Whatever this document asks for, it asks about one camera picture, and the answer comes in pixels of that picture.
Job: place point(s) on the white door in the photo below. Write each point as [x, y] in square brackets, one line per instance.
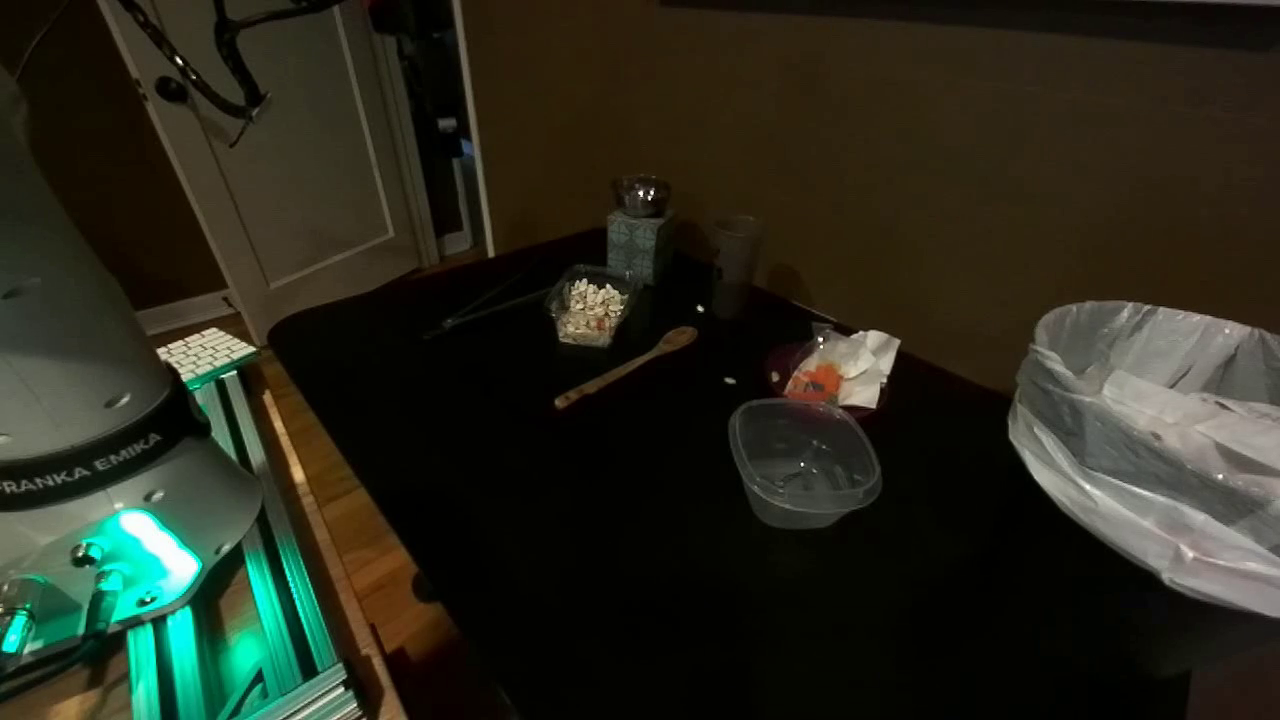
[289, 139]

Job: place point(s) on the black table cloth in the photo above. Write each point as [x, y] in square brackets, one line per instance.
[607, 560]

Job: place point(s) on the dark grey cup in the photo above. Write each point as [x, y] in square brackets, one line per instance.
[735, 259]

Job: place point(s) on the clear container with popcorn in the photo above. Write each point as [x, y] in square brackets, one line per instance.
[589, 305]

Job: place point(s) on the crumpled white and orange wrapper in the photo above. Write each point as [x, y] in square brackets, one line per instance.
[846, 369]

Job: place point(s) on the grey block with glass jar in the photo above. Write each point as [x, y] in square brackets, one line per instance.
[636, 225]

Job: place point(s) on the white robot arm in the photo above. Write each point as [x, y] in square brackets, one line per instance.
[115, 492]

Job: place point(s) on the black tongs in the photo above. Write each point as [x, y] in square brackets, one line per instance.
[484, 305]

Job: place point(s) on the wooden spoon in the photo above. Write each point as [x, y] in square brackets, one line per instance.
[666, 344]

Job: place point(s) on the clear plastic bowl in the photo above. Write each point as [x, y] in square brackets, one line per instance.
[802, 464]

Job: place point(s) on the green lit aluminium frame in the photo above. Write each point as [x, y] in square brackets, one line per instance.
[265, 634]

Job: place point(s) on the trash bin with white liner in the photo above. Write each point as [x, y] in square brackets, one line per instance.
[1158, 429]

